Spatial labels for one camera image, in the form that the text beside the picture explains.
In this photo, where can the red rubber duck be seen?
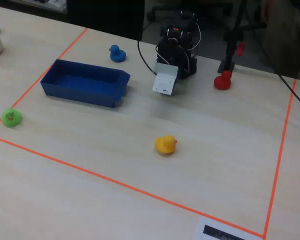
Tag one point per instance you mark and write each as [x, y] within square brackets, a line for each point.
[222, 81]

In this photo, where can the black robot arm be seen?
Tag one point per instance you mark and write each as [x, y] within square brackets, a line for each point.
[175, 53]

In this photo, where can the yellow rubber duck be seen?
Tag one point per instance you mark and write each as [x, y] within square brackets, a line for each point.
[165, 145]

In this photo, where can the blue rubber duck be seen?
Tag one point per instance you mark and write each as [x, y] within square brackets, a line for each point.
[118, 55]

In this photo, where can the blue plastic box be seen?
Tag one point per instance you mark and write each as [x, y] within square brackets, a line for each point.
[85, 85]

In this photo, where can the green rubber duck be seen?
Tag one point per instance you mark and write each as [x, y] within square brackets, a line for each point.
[11, 117]

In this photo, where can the orange tape strip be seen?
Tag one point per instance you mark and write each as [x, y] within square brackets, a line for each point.
[281, 150]
[130, 187]
[75, 41]

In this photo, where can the dark cabinet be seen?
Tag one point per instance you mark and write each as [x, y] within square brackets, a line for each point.
[105, 17]

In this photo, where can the white paper with black bar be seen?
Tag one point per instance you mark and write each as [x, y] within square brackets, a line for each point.
[215, 231]

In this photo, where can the person in beige clothes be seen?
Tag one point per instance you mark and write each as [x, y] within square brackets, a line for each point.
[287, 37]

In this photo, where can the black camera stand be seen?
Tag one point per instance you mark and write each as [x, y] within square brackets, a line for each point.
[230, 53]

